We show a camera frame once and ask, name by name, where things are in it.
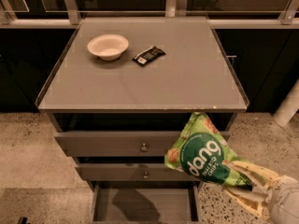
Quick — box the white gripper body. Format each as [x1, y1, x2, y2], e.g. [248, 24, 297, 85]
[267, 175, 299, 224]

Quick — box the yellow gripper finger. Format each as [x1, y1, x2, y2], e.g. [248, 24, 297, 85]
[231, 161, 279, 190]
[223, 187, 270, 221]

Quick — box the green rice chip bag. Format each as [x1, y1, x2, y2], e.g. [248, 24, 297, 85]
[164, 113, 252, 190]

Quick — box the bottom grey drawer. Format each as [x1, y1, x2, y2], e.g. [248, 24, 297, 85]
[90, 181, 202, 224]

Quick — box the grey drawer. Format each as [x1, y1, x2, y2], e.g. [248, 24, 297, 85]
[76, 163, 199, 181]
[54, 131, 180, 157]
[90, 181, 202, 224]

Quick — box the top grey drawer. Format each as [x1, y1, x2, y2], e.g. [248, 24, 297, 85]
[54, 131, 180, 157]

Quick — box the middle grey drawer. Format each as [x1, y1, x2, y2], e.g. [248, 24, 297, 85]
[76, 163, 199, 181]

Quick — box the grey drawer cabinet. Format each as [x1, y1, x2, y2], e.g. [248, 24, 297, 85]
[35, 15, 250, 224]

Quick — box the white pillar base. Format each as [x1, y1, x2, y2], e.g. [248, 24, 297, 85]
[273, 79, 299, 126]

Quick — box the black snack bar wrapper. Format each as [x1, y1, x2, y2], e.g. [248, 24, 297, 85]
[133, 46, 165, 66]

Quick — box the metal window railing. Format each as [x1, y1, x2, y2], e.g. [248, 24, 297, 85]
[0, 0, 299, 29]

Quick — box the white paper bowl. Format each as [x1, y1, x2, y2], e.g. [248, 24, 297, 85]
[87, 35, 129, 61]

